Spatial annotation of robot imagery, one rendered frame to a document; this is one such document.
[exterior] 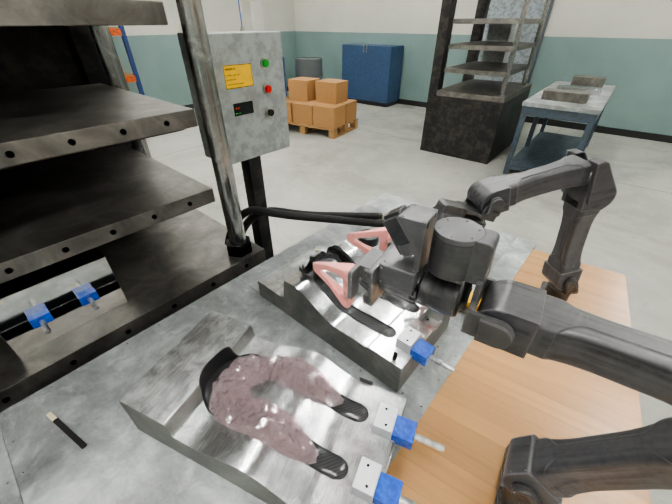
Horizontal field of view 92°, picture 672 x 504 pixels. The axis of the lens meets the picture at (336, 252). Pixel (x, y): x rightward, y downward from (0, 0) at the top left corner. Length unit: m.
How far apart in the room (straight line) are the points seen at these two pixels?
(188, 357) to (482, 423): 0.64
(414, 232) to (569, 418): 0.64
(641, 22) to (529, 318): 6.71
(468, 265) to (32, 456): 0.88
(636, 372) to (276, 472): 0.52
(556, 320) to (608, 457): 0.21
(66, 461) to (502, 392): 0.92
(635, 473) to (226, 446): 0.58
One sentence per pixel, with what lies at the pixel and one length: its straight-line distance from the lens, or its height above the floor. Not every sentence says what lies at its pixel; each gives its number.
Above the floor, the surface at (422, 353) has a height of 0.90.
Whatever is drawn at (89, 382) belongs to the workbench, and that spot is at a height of 0.80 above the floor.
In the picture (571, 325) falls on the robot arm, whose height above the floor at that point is 1.23.
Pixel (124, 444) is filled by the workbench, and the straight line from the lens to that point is 0.88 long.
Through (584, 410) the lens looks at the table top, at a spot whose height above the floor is 0.80.
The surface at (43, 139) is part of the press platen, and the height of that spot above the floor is 1.28.
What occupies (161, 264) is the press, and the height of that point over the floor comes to 0.78.
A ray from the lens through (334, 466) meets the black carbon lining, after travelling 0.70.
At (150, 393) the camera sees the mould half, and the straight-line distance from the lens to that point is 0.78.
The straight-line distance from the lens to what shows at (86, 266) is 1.12.
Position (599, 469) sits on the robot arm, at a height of 1.03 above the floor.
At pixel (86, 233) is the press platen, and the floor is 1.04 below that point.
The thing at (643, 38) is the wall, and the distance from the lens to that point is 7.04.
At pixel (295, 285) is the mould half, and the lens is 0.86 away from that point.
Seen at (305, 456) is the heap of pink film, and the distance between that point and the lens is 0.68.
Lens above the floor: 1.50
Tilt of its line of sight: 35 degrees down
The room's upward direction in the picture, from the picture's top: straight up
